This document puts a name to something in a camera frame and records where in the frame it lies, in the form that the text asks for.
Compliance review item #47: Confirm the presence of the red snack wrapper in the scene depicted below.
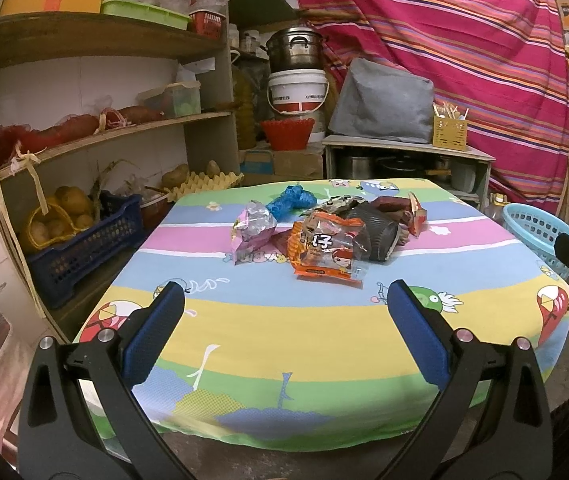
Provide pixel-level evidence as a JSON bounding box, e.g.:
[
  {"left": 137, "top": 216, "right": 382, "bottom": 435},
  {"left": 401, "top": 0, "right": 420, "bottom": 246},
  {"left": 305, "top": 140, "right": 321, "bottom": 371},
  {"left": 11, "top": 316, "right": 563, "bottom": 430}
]
[{"left": 407, "top": 192, "right": 427, "bottom": 237}]

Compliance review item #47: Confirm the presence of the maroon scouring pad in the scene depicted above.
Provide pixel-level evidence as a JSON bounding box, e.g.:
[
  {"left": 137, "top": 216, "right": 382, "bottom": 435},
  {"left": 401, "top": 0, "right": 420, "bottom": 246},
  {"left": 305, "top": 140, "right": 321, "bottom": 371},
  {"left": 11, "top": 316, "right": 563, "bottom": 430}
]
[{"left": 371, "top": 196, "right": 413, "bottom": 214}]

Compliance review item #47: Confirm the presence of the silver pink foil wrapper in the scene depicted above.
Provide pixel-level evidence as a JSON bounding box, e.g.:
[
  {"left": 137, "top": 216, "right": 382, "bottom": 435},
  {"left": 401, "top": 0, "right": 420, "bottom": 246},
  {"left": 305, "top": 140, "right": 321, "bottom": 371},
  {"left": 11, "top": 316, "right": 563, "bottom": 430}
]
[{"left": 230, "top": 200, "right": 277, "bottom": 263}]

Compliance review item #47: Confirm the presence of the orange snack bag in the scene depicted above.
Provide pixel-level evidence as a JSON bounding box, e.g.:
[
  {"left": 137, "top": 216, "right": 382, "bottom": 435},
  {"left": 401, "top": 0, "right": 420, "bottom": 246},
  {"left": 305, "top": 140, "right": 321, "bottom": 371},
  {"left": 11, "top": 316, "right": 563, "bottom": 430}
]
[{"left": 287, "top": 210, "right": 368, "bottom": 286}]

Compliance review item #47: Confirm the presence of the light blue laundry basket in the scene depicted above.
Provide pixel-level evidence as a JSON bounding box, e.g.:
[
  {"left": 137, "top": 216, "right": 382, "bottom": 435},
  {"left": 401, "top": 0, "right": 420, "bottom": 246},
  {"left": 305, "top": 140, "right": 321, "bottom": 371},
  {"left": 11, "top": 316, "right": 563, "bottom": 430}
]
[{"left": 503, "top": 204, "right": 569, "bottom": 280}]

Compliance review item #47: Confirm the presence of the wooden low cabinet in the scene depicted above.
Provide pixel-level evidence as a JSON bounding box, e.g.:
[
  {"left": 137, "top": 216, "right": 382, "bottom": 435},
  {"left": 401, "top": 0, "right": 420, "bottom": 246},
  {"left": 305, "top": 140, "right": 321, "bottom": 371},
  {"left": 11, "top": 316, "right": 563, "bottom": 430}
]
[{"left": 323, "top": 134, "right": 494, "bottom": 210}]

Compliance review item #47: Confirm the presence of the colourful cartoon tablecloth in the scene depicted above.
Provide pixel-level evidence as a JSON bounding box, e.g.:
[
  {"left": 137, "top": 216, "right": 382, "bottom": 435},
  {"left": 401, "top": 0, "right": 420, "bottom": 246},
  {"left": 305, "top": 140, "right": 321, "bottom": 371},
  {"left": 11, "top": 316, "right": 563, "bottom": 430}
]
[{"left": 78, "top": 179, "right": 569, "bottom": 452}]

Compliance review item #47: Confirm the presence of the yellow utensil holder box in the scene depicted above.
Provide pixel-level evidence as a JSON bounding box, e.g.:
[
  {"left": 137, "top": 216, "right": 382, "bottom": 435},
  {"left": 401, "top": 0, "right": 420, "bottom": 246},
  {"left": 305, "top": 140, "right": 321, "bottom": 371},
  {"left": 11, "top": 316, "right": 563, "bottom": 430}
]
[{"left": 432, "top": 101, "right": 469, "bottom": 152}]

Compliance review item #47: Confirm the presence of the dark blue plastic crate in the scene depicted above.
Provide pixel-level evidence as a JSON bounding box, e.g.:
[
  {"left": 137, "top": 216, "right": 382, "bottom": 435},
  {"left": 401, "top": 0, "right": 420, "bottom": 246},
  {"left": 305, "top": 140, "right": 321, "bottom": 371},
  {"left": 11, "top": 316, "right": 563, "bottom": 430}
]
[{"left": 27, "top": 191, "right": 144, "bottom": 310}]

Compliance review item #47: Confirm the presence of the striped red curtain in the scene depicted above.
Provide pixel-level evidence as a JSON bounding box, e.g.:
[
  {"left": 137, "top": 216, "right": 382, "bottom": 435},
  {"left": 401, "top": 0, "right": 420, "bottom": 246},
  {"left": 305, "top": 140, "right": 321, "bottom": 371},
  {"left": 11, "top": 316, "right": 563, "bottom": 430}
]
[{"left": 298, "top": 0, "right": 569, "bottom": 212}]

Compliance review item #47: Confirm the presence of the yellow egg tray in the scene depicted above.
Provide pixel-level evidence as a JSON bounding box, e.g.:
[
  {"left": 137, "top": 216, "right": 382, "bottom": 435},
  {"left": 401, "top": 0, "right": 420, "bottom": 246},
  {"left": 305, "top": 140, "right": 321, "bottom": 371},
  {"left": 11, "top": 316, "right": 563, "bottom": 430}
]
[{"left": 165, "top": 171, "right": 244, "bottom": 203}]

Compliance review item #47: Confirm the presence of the grey fabric cover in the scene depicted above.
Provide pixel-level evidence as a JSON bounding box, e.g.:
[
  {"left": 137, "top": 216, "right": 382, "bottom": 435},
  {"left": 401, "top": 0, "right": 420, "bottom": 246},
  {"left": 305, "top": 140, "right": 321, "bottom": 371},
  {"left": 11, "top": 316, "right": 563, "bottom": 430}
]
[{"left": 329, "top": 58, "right": 434, "bottom": 144}]

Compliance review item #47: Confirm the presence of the blue plastic shoe cover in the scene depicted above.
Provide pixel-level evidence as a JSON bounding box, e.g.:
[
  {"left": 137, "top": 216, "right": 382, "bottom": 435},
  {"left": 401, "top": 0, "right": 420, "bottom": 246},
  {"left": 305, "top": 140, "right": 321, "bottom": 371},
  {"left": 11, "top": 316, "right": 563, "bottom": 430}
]
[{"left": 266, "top": 184, "right": 317, "bottom": 221}]

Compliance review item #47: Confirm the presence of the cardboard box under basket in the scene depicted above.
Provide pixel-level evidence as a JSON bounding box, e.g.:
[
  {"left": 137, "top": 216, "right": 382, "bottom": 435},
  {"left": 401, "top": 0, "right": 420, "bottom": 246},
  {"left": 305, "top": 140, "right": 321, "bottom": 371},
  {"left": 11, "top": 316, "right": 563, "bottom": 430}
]
[{"left": 239, "top": 146, "right": 325, "bottom": 185}]

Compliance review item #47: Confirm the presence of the red plastic basket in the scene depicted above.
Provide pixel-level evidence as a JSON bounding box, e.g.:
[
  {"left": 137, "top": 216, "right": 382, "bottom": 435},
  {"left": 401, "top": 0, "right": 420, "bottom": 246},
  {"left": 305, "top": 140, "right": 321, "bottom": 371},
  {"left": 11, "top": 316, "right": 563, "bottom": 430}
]
[{"left": 260, "top": 118, "right": 315, "bottom": 151}]

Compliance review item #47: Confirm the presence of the clear plastic container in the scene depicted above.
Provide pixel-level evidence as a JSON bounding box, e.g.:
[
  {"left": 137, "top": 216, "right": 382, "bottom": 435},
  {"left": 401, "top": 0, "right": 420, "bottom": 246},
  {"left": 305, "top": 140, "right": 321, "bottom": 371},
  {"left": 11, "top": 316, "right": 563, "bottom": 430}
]
[{"left": 136, "top": 80, "right": 201, "bottom": 118}]

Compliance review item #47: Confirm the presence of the white plastic bucket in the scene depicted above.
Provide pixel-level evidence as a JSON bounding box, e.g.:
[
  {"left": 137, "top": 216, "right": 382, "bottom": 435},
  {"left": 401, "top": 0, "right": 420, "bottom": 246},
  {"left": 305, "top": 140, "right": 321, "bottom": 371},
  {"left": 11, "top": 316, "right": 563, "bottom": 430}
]
[{"left": 267, "top": 68, "right": 329, "bottom": 115}]

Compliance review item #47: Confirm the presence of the steel cooking pot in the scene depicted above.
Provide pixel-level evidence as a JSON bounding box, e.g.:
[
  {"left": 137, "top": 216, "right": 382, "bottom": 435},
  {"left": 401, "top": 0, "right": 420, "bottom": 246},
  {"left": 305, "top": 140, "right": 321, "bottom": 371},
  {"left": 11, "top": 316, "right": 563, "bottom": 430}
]
[{"left": 266, "top": 26, "right": 323, "bottom": 73}]

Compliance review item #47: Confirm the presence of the green plastic tray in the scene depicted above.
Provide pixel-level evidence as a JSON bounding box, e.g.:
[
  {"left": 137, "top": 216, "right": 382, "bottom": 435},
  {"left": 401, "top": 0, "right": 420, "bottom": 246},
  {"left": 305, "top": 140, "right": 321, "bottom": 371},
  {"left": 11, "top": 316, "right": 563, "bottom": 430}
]
[{"left": 101, "top": 0, "right": 191, "bottom": 30}]

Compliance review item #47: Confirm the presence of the yellow box on shelf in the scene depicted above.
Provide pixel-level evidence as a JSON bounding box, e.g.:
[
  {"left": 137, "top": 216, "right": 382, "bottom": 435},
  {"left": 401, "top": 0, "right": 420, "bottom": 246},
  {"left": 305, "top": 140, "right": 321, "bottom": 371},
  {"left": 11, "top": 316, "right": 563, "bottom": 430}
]
[{"left": 0, "top": 0, "right": 102, "bottom": 16}]

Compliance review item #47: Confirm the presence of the wooden wall shelf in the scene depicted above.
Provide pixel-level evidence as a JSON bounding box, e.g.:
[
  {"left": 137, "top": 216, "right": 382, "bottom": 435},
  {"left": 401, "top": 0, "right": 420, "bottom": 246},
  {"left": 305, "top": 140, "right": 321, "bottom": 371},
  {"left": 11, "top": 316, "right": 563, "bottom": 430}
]
[{"left": 0, "top": 0, "right": 239, "bottom": 323}]

